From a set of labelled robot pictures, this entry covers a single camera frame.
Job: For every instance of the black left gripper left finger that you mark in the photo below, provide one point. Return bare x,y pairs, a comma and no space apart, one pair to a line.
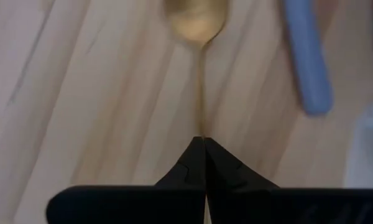
143,205

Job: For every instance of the clear plastic bin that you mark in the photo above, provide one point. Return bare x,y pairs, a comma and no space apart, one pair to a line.
368,149

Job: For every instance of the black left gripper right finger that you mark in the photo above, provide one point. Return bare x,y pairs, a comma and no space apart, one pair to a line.
267,205

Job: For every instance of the gold spoon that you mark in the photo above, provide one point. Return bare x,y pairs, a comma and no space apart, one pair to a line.
196,25

